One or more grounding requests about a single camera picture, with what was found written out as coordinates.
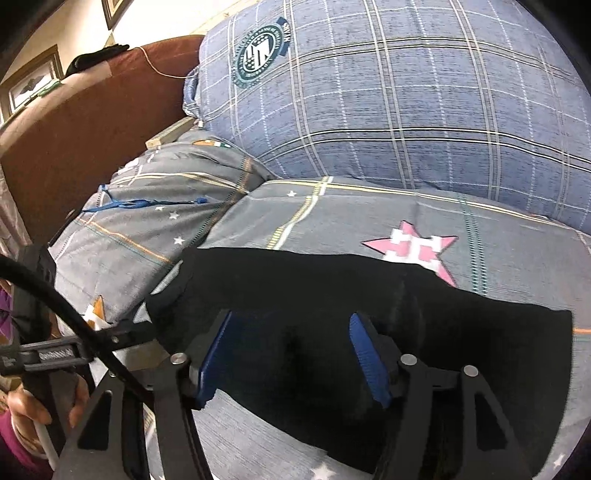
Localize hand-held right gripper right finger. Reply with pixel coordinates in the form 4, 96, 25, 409
348, 313, 532, 480

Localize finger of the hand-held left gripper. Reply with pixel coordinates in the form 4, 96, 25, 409
85, 320, 158, 358

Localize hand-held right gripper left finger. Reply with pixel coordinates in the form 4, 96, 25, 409
53, 308, 234, 480

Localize black pants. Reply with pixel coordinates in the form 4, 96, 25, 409
145, 247, 573, 476

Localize person's left forearm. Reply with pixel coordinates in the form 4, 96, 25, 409
0, 415, 54, 480

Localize person's left hand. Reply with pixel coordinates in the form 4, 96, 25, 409
7, 374, 92, 435

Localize grey star print pillow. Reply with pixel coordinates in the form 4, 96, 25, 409
48, 134, 275, 342

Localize grey star print bedsheet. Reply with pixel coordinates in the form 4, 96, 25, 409
92, 175, 591, 480

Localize brown headboard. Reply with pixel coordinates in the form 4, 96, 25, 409
0, 34, 206, 250

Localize wooden bar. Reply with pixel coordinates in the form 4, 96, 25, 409
147, 116, 204, 149

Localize black cloth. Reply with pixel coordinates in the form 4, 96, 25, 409
65, 44, 131, 75

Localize blue plaid pillow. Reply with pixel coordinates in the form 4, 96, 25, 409
182, 0, 591, 232

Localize black cable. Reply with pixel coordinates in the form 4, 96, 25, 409
0, 256, 153, 402

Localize blue lanyard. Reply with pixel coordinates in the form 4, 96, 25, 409
82, 185, 208, 215

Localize wooden picture frame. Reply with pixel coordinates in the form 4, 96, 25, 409
0, 45, 63, 123
102, 0, 134, 31

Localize thin beige cord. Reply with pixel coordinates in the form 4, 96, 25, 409
141, 45, 197, 80

